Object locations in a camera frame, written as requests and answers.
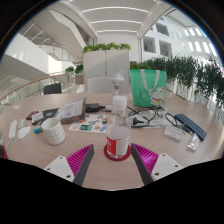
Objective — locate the white grid-pattern mug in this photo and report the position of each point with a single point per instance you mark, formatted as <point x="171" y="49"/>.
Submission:
<point x="54" y="131"/>

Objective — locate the row of green plants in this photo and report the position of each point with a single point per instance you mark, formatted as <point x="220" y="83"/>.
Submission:
<point x="190" y="73"/>

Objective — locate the green cat-print tote bag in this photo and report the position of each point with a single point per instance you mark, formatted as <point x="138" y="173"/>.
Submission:
<point x="146" y="88"/>

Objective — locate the flat round red coaster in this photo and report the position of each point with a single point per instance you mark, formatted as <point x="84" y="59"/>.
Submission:
<point x="108" y="156"/>

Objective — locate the white chair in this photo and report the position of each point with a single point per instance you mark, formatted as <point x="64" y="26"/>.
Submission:
<point x="99" y="85"/>

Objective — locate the small white paper note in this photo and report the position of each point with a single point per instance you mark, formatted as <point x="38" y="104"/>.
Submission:
<point x="16" y="107"/>

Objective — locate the colourful sticker sheet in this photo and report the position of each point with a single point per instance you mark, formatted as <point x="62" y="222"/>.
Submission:
<point x="90" y="125"/>

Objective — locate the brown planter box with plant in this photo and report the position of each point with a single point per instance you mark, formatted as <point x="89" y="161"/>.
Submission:
<point x="79" y="76"/>

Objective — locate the white power strip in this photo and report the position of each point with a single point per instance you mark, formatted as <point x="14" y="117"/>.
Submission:
<point x="12" y="129"/>

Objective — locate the white flat packet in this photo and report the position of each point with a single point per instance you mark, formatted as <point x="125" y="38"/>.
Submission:
<point x="173" y="133"/>

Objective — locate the small blue-green item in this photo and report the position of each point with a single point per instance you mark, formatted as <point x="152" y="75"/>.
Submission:
<point x="38" y="130"/>

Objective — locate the red chair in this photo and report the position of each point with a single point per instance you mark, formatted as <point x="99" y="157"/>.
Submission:
<point x="3" y="152"/>

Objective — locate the black power plug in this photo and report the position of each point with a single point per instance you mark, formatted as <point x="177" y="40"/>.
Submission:
<point x="139" y="121"/>

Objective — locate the dark blue keyboard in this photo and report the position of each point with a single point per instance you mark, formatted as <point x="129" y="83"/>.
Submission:
<point x="190" y="126"/>

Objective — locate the small potted plant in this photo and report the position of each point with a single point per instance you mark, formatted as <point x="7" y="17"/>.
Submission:
<point x="69" y="70"/>

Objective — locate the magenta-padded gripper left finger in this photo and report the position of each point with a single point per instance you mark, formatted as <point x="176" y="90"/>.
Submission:
<point x="60" y="166"/>

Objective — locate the black chair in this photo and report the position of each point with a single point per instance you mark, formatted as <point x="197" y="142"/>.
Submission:
<point x="52" y="89"/>

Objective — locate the white computer mouse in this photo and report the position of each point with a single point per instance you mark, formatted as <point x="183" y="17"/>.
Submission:
<point x="24" y="132"/>

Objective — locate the glass railing with wooden handrail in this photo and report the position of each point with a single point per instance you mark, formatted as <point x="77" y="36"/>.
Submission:
<point x="30" y="86"/>

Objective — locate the ceiling light strips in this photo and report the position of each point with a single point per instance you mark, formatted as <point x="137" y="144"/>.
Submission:
<point x="115" y="21"/>

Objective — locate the white cabinet topped with plants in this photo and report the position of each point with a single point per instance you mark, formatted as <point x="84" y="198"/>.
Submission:
<point x="105" y="65"/>

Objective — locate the black notebook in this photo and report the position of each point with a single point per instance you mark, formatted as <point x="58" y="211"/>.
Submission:
<point x="50" y="114"/>

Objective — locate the open booklet with white pages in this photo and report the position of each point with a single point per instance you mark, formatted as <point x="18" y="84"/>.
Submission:
<point x="71" y="110"/>

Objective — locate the clear plastic packet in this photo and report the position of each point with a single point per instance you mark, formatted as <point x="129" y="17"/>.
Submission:
<point x="194" y="142"/>

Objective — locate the black charger block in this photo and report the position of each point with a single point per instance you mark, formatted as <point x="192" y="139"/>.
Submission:
<point x="92" y="107"/>

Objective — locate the clear red-labelled water bottle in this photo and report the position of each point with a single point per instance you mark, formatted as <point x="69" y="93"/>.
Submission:
<point x="118" y="133"/>

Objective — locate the small red and black device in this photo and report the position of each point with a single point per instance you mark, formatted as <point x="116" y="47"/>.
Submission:
<point x="32" y="115"/>

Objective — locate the white card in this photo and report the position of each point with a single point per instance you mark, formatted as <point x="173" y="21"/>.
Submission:
<point x="37" y="117"/>

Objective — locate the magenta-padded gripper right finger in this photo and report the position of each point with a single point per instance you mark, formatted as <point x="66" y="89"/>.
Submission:
<point x="165" y="165"/>

